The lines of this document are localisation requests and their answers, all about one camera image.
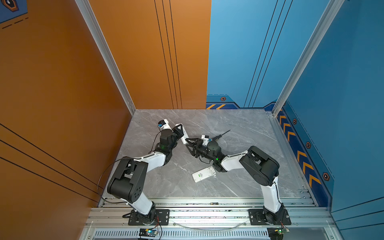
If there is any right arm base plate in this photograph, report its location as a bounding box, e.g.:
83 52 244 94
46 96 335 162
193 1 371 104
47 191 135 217
248 208 292 226

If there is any aluminium corner post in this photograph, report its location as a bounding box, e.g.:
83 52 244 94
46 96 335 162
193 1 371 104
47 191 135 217
75 0 136 116
272 0 345 118

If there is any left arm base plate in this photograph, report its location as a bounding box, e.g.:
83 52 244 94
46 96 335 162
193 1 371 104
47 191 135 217
128 209 170 226

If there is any right aluminium corner post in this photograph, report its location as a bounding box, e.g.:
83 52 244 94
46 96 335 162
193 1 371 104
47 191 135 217
272 0 345 118

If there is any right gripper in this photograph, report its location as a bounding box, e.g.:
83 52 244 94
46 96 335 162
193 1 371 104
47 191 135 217
185 139 216 164

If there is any clear cable on rail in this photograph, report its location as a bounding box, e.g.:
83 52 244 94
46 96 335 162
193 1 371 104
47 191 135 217
171 221 248 231

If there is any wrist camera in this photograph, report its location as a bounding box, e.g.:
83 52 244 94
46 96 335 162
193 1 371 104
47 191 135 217
158 119 172 132
201 135 211 147

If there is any right green circuit board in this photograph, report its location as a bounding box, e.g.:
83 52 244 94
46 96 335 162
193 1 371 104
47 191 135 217
267 228 290 240

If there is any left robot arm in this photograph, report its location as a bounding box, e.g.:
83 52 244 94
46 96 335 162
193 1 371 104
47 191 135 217
107 120 188 225

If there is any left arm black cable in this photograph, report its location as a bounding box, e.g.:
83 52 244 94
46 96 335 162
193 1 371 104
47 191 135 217
96 157 133 205

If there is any left aluminium corner post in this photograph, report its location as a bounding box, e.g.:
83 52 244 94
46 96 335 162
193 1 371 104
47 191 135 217
75 0 136 116

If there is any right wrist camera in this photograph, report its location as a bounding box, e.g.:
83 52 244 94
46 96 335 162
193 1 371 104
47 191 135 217
201 135 211 147

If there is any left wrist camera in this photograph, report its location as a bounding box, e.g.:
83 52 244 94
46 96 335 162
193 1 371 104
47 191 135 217
158 119 172 132

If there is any green circuit board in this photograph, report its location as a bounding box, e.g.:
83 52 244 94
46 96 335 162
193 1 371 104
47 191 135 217
138 228 160 240
267 228 290 240

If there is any aluminium rail frame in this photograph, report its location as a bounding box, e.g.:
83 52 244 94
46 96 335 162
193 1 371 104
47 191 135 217
80 192 342 240

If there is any white TCL remote control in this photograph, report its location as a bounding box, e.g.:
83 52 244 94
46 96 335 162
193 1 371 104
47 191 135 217
192 166 216 183

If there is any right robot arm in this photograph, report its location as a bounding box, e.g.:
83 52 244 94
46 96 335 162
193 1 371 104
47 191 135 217
183 135 285 225

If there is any left green circuit board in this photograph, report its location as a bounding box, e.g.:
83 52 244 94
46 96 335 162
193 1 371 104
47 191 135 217
138 228 160 240

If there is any black yellow screwdriver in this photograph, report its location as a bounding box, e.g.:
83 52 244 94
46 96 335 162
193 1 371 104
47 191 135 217
211 130 230 141

